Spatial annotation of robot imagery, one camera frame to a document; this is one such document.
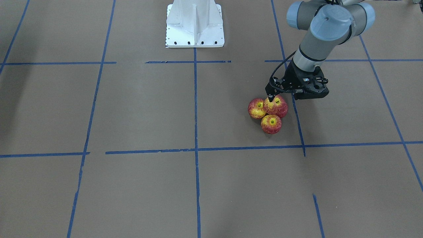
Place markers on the red yellow apple side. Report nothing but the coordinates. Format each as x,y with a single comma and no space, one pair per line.
255,108

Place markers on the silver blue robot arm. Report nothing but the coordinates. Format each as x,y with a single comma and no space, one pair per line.
327,24

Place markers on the lone red yellow apple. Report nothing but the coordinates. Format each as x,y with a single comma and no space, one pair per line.
277,107

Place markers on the brown paper table mat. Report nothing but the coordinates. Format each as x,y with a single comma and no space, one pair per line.
106,133

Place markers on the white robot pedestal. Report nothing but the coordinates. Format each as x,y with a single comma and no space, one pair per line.
194,23

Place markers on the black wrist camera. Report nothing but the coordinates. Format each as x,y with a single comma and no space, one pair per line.
311,88

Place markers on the red yellow apple front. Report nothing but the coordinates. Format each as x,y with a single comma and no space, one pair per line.
271,124

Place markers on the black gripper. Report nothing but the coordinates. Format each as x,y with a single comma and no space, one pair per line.
290,79

